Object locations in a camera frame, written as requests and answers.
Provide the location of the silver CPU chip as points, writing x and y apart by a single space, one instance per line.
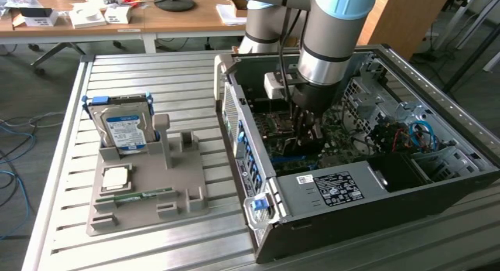
117 178

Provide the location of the small white labelled box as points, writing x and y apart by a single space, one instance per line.
118 15

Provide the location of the CPU socket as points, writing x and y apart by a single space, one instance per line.
282 123

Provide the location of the black lamp base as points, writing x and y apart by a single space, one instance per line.
175 3

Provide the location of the green motherboard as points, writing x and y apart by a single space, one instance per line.
343 142

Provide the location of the perforated metal drive cage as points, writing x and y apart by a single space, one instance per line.
367 104

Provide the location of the open black PC case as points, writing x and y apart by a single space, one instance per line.
391 218

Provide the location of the green RAM stick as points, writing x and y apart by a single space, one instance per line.
133 196

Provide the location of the clear plastic bag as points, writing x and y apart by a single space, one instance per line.
19 0

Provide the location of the grey power supply unit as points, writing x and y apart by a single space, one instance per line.
297 195

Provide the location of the white box with disc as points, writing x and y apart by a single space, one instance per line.
89 17

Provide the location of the wooden desk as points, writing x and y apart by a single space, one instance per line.
177 22

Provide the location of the brown cardboard box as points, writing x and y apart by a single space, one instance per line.
238 3

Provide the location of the black graphics card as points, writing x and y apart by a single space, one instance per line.
313 151

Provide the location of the grey chipset heat sink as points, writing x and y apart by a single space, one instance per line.
333 162

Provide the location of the grey parts rack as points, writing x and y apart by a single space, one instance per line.
157 171

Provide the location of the long blue expansion slot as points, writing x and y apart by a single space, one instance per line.
289 159

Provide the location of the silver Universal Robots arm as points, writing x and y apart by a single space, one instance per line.
329 42

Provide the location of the white box with black top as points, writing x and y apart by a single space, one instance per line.
39 17

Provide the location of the hard disk in blue caddy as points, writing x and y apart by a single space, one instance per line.
121 130

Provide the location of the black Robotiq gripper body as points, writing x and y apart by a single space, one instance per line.
318 99

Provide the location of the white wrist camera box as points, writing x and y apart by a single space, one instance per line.
275 86

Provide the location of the short blue expansion slot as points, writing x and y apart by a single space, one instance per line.
313 165

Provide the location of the wooden cabinet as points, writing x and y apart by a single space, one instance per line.
406 19

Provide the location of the blue case latch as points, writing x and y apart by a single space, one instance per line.
259 203

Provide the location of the white paper stack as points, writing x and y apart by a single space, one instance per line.
231 15

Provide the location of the light grey disk bay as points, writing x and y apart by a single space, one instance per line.
450 159

